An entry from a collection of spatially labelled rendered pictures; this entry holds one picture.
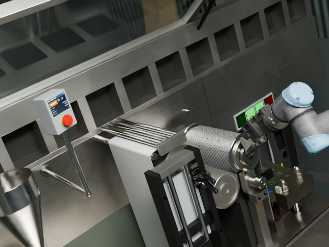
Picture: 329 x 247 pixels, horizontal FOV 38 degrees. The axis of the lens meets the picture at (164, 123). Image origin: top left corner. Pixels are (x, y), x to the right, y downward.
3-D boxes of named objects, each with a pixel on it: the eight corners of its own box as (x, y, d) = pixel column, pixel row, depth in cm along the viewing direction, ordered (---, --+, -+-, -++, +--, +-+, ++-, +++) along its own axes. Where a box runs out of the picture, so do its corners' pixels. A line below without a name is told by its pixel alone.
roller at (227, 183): (218, 214, 157) (209, 184, 153) (171, 195, 177) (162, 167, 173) (243, 196, 163) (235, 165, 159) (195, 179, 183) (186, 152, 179)
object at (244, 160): (251, 169, 161) (238, 159, 157) (246, 168, 163) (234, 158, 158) (261, 150, 162) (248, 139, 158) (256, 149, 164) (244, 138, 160)
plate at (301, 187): (288, 209, 173) (285, 195, 171) (214, 184, 205) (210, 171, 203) (315, 187, 181) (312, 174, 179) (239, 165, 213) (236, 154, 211)
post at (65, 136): (87, 196, 130) (60, 131, 123) (84, 194, 132) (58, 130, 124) (92, 192, 131) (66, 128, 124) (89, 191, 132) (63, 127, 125)
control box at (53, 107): (62, 135, 119) (47, 99, 116) (46, 135, 123) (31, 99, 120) (82, 123, 124) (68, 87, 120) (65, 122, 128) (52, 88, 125)
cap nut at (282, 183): (285, 193, 172) (282, 183, 171) (277, 190, 175) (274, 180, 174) (291, 188, 174) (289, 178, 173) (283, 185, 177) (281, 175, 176)
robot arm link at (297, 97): (301, 109, 124) (284, 83, 127) (280, 129, 134) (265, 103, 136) (322, 101, 128) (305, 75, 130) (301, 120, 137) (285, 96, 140)
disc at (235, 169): (235, 183, 160) (225, 144, 155) (234, 183, 161) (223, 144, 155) (264, 161, 167) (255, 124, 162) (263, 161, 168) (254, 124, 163)
